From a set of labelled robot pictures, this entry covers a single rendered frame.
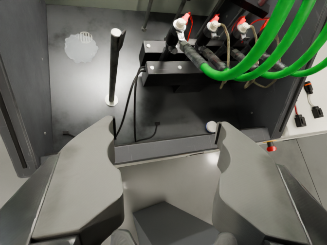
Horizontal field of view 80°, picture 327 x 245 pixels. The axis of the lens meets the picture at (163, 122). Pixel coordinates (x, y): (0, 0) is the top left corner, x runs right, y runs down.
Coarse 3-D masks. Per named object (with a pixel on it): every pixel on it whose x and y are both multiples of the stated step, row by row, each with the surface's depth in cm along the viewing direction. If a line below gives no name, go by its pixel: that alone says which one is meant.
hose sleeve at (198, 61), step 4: (188, 44) 39; (184, 48) 38; (188, 48) 37; (192, 48) 37; (184, 52) 38; (188, 52) 37; (192, 52) 36; (196, 52) 36; (188, 56) 37; (192, 56) 36; (196, 56) 35; (200, 56) 34; (192, 60) 36; (196, 60) 34; (200, 60) 34; (204, 60) 34; (196, 64) 34; (200, 64) 33
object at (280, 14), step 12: (288, 0) 18; (276, 12) 19; (288, 12) 19; (276, 24) 19; (264, 36) 20; (252, 48) 22; (264, 48) 21; (252, 60) 23; (204, 72) 32; (216, 72) 29; (228, 72) 26; (240, 72) 25
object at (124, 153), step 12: (252, 132) 59; (264, 132) 60; (120, 144) 48; (132, 144) 48; (144, 144) 49; (156, 144) 50; (168, 144) 51; (180, 144) 52; (192, 144) 52; (204, 144) 53; (216, 144) 54; (48, 156) 43; (120, 156) 47; (132, 156) 48; (144, 156) 48; (156, 156) 49; (168, 156) 57
